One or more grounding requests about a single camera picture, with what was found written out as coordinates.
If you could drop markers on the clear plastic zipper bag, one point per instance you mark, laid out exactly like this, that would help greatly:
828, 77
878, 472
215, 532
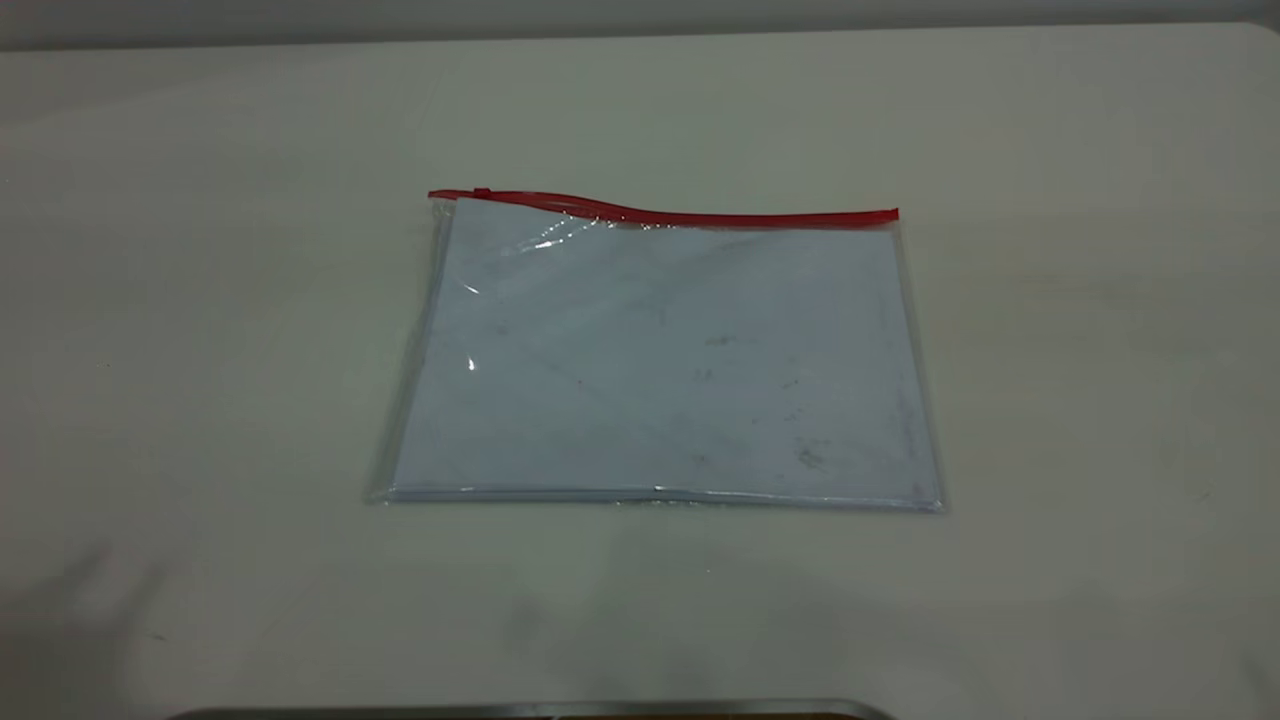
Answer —
420, 420

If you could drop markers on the grey metal edge bar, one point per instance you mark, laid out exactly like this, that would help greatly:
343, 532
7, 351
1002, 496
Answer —
530, 711

